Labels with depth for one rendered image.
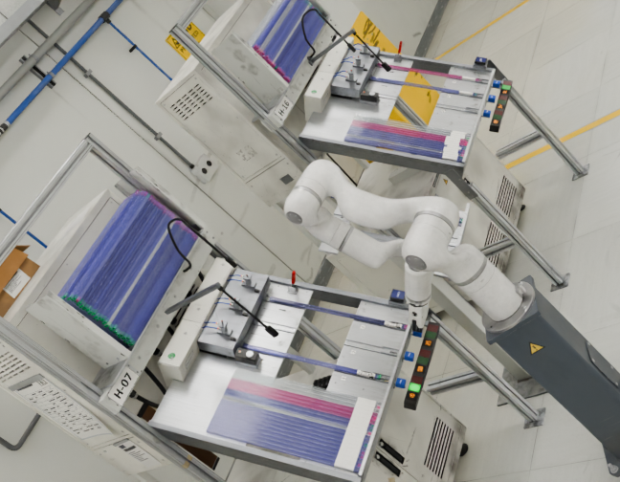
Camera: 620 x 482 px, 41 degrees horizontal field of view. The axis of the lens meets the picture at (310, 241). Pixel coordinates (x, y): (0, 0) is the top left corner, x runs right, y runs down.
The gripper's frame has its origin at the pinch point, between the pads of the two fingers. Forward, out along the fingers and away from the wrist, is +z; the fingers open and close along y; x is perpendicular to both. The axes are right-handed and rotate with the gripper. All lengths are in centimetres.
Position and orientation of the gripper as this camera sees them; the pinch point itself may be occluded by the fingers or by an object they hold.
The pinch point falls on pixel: (417, 326)
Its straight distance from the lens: 286.9
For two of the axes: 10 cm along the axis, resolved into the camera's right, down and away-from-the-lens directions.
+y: 3.3, -7.0, 6.3
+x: -9.4, -1.8, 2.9
